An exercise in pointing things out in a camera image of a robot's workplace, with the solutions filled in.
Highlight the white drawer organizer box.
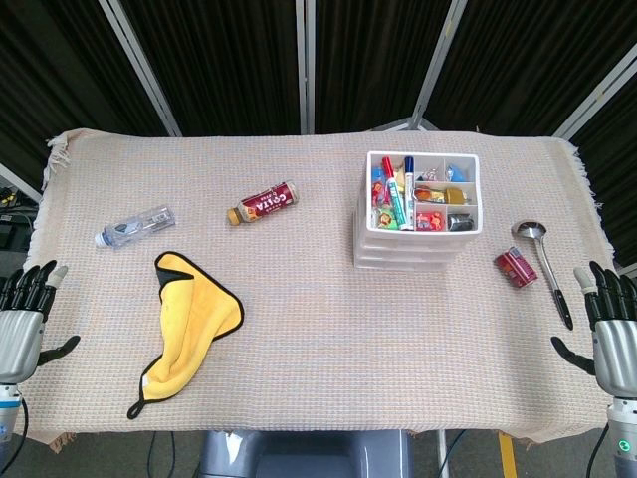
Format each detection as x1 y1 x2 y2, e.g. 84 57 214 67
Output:
352 150 481 273

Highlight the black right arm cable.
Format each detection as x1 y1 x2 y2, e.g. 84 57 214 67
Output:
585 422 612 478

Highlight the clear plastic drawer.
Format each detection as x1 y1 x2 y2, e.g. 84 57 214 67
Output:
354 252 449 273
353 232 450 256

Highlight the red cap green marker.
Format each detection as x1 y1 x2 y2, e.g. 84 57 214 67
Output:
381 155 407 231

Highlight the lion print packet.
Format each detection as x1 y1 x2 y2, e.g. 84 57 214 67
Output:
372 206 399 230

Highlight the black folding screen metal frame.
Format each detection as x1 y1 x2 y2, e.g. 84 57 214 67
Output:
0 0 637 210

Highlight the steel ladle black handle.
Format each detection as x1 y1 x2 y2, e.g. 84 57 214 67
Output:
511 220 574 331

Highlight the yellow microfiber cloth black trim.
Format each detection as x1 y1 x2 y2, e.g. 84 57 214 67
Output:
126 250 246 420

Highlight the red Costa coffee bottle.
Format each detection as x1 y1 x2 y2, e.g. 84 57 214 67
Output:
227 180 300 226

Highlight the blue cap white marker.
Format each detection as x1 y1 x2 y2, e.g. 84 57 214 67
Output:
403 155 417 233

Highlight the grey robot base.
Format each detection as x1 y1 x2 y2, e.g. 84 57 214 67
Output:
197 428 414 478

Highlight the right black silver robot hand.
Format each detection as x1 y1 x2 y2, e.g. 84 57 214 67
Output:
549 260 637 399

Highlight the black equipment rack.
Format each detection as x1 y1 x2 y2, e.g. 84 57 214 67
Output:
0 183 39 255

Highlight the beige woven tablecloth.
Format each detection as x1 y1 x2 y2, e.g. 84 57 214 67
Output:
22 127 629 452

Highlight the metal table leg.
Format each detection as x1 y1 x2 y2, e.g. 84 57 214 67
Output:
436 430 452 478

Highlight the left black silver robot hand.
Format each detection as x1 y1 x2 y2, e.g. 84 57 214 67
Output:
0 259 82 384

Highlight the clear plastic water bottle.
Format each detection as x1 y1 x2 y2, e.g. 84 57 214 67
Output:
94 204 177 249

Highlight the red soda can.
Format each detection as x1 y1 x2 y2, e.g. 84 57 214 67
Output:
493 246 539 288

